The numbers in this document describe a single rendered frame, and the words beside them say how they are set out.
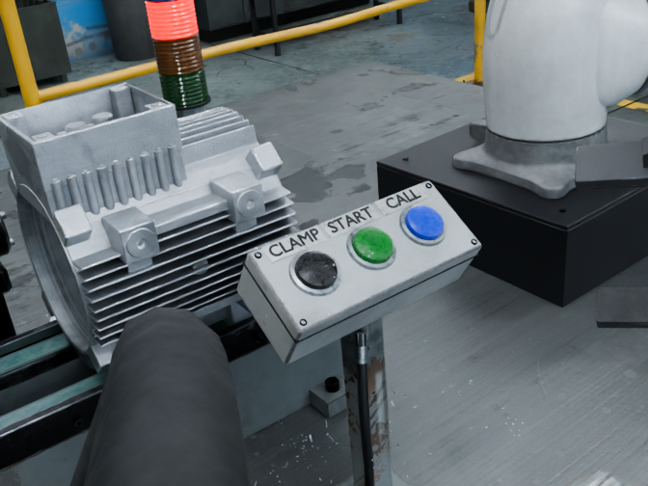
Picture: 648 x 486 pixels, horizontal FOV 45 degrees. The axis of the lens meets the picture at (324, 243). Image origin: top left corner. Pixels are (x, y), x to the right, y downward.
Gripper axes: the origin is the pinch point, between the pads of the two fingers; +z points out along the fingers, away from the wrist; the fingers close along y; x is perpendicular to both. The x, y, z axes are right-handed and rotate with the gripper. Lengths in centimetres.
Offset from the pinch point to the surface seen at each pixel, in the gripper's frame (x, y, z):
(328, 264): 2.8, 1.9, 17.8
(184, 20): -41, -3, 50
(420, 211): -4.8, -1.2, 13.3
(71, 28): -377, -189, 379
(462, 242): -3.9, -4.0, 10.6
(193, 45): -40, -7, 50
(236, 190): -6.9, 0.1, 29.2
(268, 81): -324, -217, 218
